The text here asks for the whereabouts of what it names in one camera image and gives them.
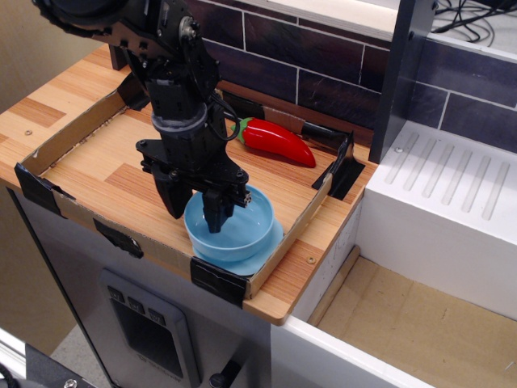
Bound silver toy dishwasher front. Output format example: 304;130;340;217
13;193;271;387

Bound light blue plastic bowl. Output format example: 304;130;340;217
183;185;275;262

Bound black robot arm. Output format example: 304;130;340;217
36;1;250;233

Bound red toy chili pepper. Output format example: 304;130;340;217
230;117;317;168

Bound black cables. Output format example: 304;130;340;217
431;0;517;44

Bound grey vertical post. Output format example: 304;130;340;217
369;0;436;163

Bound cardboard tray with black tape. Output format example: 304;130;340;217
16;91;376;318

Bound light blue plastic plate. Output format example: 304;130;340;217
193;220;284;276

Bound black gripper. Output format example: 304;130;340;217
136;116;250;234

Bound white toy sink unit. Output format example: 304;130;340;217
271;122;516;387

